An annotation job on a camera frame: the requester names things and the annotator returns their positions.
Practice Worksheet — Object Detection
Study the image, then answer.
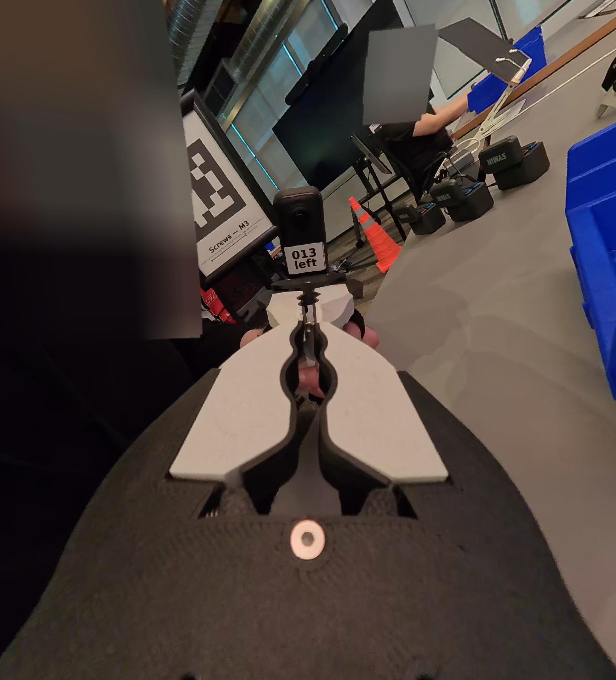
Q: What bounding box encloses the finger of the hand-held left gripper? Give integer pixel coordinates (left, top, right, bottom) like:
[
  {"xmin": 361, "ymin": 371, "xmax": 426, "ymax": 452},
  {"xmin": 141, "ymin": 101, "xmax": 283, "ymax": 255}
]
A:
[
  {"xmin": 315, "ymin": 286, "xmax": 353, "ymax": 325},
  {"xmin": 266, "ymin": 290, "xmax": 306, "ymax": 330}
]

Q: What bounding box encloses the framed marker sign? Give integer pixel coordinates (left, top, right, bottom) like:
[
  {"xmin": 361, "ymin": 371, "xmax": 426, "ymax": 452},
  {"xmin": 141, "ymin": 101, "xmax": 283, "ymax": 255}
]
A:
[{"xmin": 181, "ymin": 89, "xmax": 279, "ymax": 278}]

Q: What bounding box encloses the black camera bar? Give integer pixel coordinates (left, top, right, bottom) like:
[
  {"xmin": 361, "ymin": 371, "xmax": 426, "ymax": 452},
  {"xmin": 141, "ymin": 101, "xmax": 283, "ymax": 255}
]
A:
[{"xmin": 286, "ymin": 24, "xmax": 349, "ymax": 105}]

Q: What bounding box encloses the person's left hand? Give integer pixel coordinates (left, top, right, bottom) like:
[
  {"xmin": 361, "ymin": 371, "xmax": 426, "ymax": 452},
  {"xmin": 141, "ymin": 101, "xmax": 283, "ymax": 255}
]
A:
[{"xmin": 239, "ymin": 325, "xmax": 380, "ymax": 402}]

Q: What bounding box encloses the grey board document stand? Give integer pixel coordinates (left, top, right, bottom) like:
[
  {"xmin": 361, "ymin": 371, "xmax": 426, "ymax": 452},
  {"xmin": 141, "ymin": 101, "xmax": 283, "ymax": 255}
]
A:
[{"xmin": 438, "ymin": 17, "xmax": 533, "ymax": 155}]

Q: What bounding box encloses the orange traffic cone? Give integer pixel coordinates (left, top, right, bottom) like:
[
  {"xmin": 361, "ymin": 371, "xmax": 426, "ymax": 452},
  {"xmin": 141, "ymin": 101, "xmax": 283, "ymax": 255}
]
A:
[{"xmin": 348, "ymin": 197, "xmax": 402, "ymax": 274}]

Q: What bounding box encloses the red box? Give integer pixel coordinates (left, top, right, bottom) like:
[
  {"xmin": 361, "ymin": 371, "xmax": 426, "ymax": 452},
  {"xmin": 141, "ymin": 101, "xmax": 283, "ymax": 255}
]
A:
[{"xmin": 202, "ymin": 287, "xmax": 237, "ymax": 326}]

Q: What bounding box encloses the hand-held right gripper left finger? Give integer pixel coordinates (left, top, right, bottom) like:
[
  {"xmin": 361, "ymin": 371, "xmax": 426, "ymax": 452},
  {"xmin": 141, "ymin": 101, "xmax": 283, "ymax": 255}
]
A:
[{"xmin": 169, "ymin": 321, "xmax": 297, "ymax": 483}]

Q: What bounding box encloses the person's black clothed torso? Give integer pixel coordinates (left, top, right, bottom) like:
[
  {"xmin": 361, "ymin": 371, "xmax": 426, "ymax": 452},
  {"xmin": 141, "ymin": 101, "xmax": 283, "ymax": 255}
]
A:
[{"xmin": 0, "ymin": 319, "xmax": 245, "ymax": 680}]

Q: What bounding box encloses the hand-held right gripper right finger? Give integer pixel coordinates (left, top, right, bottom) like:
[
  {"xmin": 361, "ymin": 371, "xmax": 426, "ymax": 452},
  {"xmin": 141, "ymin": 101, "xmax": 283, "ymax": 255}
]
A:
[{"xmin": 312, "ymin": 321, "xmax": 450, "ymax": 485}]

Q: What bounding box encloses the large black monitor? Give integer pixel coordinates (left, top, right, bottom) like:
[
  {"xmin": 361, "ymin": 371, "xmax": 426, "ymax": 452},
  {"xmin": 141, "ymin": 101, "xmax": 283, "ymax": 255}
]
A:
[{"xmin": 272, "ymin": 25, "xmax": 436, "ymax": 193}]

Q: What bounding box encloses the black folding easel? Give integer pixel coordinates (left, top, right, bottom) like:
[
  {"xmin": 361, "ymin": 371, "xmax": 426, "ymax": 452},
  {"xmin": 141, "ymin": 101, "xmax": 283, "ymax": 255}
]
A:
[{"xmin": 350, "ymin": 133, "xmax": 410, "ymax": 242}]

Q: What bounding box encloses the black charger case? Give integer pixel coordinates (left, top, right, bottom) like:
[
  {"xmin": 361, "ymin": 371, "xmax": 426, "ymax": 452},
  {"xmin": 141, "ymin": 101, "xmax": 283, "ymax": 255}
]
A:
[
  {"xmin": 429, "ymin": 178, "xmax": 495, "ymax": 223},
  {"xmin": 479, "ymin": 135, "xmax": 551, "ymax": 191},
  {"xmin": 393, "ymin": 202, "xmax": 447, "ymax": 236}
]

